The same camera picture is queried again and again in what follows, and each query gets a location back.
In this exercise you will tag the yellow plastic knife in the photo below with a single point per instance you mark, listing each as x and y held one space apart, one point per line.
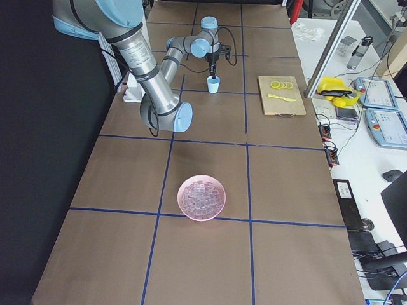
281 98

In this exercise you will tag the crumpled plastic wrap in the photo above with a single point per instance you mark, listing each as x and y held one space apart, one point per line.
303 33

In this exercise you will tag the black computer mouse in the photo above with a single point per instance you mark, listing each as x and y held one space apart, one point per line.
392 175

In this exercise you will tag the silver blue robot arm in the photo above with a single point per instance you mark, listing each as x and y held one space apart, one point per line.
120 22

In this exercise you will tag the clear ice cubes pile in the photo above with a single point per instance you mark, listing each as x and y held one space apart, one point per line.
201 200

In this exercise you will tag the teach pendant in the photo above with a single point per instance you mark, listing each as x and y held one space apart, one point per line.
376 93
388 127

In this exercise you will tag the white pedestal column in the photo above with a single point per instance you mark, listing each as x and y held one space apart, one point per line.
133 91

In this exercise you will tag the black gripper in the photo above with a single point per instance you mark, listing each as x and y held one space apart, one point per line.
212 58

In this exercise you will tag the wooden cutting board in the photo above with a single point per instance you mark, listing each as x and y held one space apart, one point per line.
276 107

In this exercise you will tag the aluminium frame post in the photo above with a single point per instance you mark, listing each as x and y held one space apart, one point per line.
341 25

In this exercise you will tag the pink bowl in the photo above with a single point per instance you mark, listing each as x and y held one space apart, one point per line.
204 178

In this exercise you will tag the light blue plastic cup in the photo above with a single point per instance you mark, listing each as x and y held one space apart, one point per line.
213 83

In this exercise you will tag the water bottle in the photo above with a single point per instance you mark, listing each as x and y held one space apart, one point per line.
359 52

